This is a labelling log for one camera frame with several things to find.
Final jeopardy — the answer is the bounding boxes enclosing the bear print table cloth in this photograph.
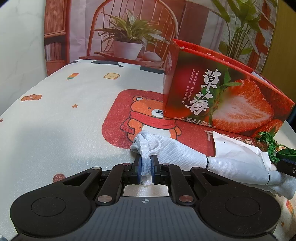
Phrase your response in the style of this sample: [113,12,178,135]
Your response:
[0,59,296,241]

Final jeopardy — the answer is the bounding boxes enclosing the red strawberry cardboard box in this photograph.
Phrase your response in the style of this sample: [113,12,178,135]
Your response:
[164,39,295,138]

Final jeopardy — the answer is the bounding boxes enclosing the printed living room backdrop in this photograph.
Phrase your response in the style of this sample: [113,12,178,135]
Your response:
[44,0,278,74]

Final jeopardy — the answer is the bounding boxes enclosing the white sock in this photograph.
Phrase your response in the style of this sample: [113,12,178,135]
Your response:
[130,131,295,200]

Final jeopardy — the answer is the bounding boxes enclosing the green tasselled egg ornament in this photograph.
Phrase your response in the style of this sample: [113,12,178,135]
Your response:
[256,132,295,165]

